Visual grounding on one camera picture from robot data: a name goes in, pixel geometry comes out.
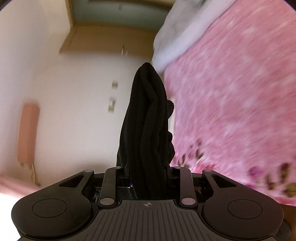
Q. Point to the black garment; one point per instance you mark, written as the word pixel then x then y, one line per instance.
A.
pixel 145 143

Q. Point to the wooden door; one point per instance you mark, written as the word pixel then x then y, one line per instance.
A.
pixel 110 39

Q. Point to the pink floral blanket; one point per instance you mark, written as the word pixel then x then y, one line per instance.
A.
pixel 234 96

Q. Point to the striped lilac folded quilt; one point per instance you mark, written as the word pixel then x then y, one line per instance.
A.
pixel 185 23

